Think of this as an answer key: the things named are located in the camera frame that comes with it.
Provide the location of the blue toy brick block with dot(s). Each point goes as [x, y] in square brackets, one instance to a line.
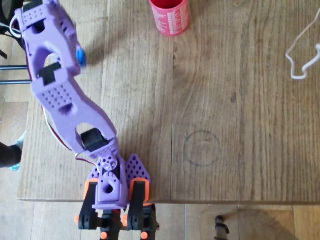
[81, 57]

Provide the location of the purple robot arm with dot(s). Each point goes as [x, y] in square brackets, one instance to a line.
[62, 100]

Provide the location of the red cup with white print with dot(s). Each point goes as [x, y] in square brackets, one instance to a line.
[172, 17]

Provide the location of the teal patterned item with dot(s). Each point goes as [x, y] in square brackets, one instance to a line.
[20, 141]

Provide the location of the dark fabric item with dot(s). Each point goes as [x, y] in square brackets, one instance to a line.
[8, 156]

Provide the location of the black chair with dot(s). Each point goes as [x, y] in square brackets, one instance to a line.
[7, 7]

